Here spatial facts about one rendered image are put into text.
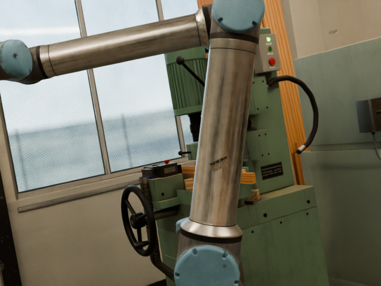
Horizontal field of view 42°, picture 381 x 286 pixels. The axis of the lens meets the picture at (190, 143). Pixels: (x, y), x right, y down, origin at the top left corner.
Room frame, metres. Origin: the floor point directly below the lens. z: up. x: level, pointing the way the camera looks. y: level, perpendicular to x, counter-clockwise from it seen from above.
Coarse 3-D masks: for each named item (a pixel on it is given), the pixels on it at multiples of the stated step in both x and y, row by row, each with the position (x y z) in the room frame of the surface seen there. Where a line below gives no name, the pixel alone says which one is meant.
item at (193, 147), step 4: (188, 144) 2.11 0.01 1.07; (192, 144) 2.07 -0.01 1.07; (196, 144) 2.07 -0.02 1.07; (188, 148) 2.11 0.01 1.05; (192, 148) 2.08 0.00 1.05; (196, 148) 2.07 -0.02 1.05; (192, 152) 2.08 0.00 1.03; (196, 152) 2.07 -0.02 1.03; (188, 156) 2.12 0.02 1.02; (192, 156) 2.09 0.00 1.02; (196, 156) 2.07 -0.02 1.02
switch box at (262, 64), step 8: (264, 40) 2.12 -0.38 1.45; (272, 40) 2.14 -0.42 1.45; (264, 48) 2.12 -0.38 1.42; (272, 48) 2.14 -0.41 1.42; (256, 56) 2.13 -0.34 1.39; (264, 56) 2.11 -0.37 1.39; (272, 56) 2.14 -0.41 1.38; (256, 64) 2.14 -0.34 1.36; (264, 64) 2.11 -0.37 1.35; (256, 72) 2.15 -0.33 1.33; (264, 72) 2.13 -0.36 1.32
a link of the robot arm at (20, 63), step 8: (8, 40) 1.17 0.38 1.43; (16, 40) 1.18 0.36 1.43; (0, 48) 1.15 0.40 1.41; (8, 48) 1.15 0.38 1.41; (16, 48) 1.16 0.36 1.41; (24, 48) 1.20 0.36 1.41; (0, 56) 1.15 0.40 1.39; (8, 56) 1.15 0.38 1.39; (16, 56) 1.16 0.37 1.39; (24, 56) 1.19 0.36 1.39; (0, 64) 1.15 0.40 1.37; (8, 64) 1.15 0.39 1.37; (16, 64) 1.15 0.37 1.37; (24, 64) 1.19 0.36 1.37; (0, 72) 1.16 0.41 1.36; (8, 72) 1.16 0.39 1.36; (16, 72) 1.16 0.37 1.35; (24, 72) 1.18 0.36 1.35; (0, 80) 1.19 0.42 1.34; (8, 80) 1.21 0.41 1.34; (16, 80) 1.24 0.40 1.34
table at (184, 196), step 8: (184, 184) 2.11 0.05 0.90; (240, 184) 1.89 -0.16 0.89; (248, 184) 1.91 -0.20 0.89; (184, 192) 1.95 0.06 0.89; (240, 192) 1.89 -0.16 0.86; (248, 192) 1.90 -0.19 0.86; (168, 200) 1.96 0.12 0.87; (176, 200) 1.98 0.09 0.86; (184, 200) 1.96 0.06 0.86; (160, 208) 1.95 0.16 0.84
